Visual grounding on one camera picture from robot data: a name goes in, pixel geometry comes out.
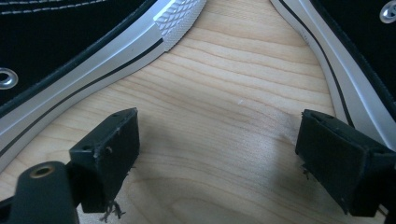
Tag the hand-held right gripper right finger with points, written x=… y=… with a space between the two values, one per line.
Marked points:
x=336 y=161

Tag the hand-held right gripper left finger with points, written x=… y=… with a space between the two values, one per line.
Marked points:
x=106 y=155

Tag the black white canvas sneaker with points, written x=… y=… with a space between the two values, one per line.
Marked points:
x=93 y=62
x=342 y=62

